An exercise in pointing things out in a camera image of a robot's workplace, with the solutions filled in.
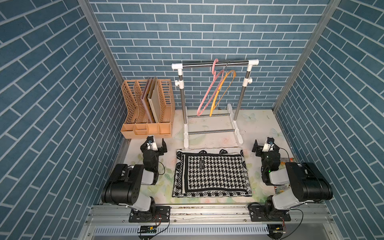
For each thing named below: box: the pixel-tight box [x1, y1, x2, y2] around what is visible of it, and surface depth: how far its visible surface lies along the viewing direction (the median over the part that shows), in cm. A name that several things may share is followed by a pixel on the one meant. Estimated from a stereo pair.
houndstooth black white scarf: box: [172, 148, 253, 197], surface depth 84 cm
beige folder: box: [147, 76, 161, 123], surface depth 93 cm
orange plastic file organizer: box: [120, 79, 176, 140], surface depth 105 cm
